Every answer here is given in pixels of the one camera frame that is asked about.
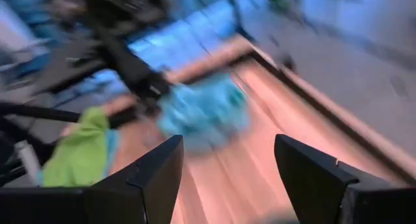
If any light blue microfiber towel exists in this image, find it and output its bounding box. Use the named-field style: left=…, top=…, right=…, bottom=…
left=168, top=75, right=251, bottom=143
left=103, top=128, right=120, bottom=176

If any bright green microfiber towel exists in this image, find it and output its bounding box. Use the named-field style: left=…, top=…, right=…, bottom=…
left=41, top=106, right=111, bottom=188

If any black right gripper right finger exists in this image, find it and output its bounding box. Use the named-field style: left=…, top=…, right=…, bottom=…
left=274, top=133, right=395, bottom=224

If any clear plastic bin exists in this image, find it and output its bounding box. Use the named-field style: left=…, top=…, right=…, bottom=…
left=155, top=71, right=254, bottom=156

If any teal blue microfiber towel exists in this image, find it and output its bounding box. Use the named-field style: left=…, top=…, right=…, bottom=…
left=158, top=97, right=209, bottom=153

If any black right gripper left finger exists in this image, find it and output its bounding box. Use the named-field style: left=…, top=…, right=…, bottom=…
left=92, top=134, right=185, bottom=224

